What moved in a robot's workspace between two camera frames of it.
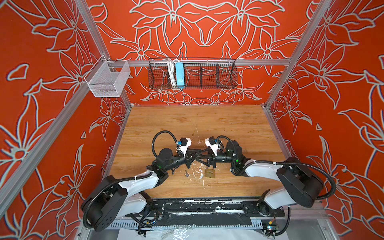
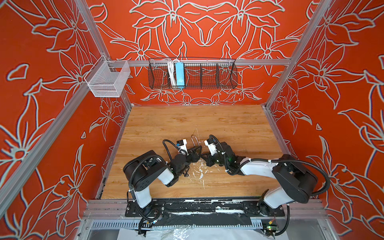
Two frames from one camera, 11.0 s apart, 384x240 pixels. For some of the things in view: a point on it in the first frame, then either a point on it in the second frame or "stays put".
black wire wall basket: [199, 74] stays put
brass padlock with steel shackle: [209, 172] -> [196, 151]
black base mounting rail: [209, 212] stays put
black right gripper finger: [207, 161] stays put
